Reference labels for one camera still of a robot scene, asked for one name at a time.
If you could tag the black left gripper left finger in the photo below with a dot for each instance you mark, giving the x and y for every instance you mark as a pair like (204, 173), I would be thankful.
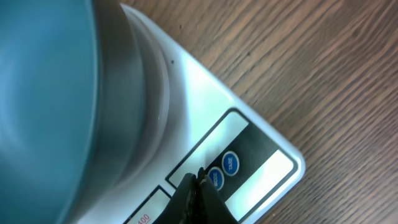
(181, 208)

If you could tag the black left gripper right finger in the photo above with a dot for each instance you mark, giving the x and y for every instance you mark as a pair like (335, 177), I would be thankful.
(209, 206)

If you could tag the white digital kitchen scale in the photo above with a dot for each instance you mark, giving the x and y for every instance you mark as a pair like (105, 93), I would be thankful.
(195, 121)

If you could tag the teal plastic bowl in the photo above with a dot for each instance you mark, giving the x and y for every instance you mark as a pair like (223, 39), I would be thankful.
(72, 106)

